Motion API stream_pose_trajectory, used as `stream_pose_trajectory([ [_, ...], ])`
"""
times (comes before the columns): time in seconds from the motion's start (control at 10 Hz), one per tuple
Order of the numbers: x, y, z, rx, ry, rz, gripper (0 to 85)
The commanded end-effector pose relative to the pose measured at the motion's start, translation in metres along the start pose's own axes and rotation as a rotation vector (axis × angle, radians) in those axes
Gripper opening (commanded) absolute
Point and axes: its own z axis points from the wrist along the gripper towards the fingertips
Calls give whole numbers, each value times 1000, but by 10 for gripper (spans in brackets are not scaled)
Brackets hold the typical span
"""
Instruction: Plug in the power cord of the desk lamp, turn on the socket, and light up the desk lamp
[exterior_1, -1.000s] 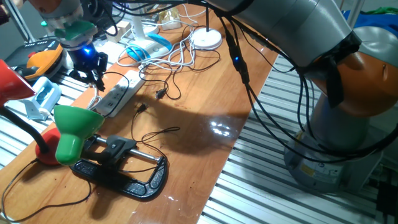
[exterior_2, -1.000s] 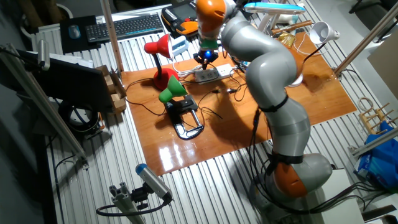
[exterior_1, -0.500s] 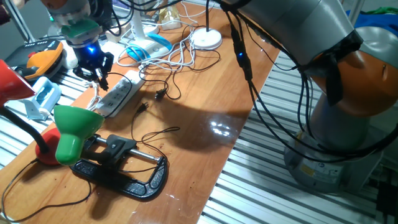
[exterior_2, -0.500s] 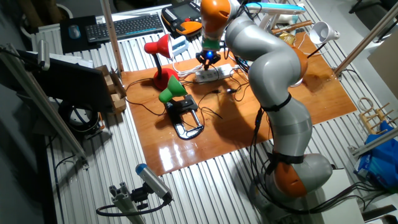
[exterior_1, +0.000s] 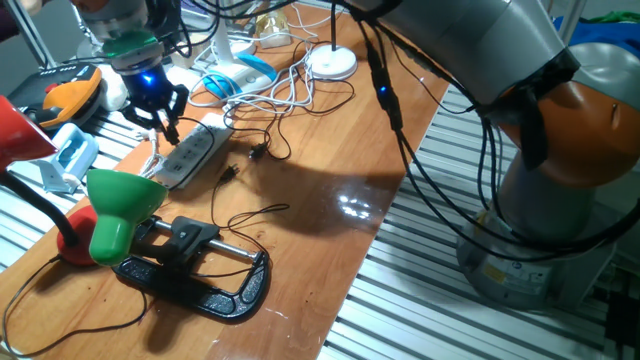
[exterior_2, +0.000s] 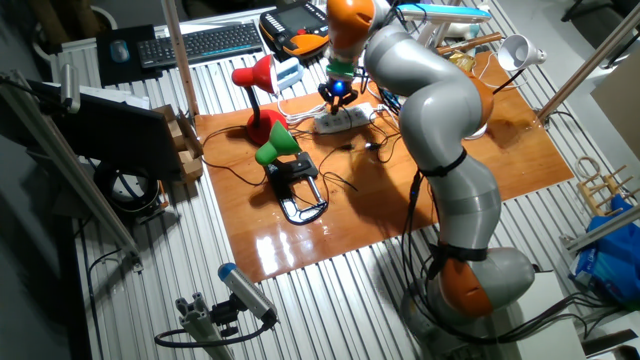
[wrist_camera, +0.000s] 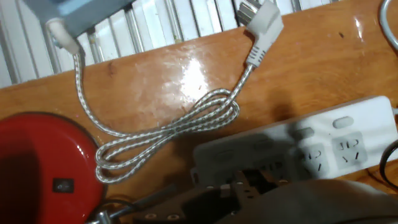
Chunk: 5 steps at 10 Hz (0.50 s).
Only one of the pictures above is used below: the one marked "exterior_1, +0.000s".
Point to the red gooseneck desk lamp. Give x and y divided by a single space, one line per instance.
20 135

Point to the golden foil packet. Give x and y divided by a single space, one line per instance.
274 30

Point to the light blue white box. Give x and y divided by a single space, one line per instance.
75 150

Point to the white power strip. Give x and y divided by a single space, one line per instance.
200 145

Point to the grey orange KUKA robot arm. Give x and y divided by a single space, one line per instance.
475 45

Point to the orange black teach pendant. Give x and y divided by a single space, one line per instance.
65 97

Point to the grey metal stand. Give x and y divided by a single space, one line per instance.
35 40

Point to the white lumpy object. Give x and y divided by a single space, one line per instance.
112 90

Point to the black C-clamp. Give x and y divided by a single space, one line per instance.
120 200

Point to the blue plastic bag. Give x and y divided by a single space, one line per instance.
600 35

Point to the green cloth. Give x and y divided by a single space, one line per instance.
615 16

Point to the white round lamp base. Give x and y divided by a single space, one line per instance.
330 62

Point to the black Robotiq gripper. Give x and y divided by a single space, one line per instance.
150 95

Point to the glossy wooden board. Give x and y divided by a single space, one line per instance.
325 225

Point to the aluminium profile bar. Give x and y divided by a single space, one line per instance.
570 20

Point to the white blue folding lamp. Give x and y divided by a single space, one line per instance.
260 67

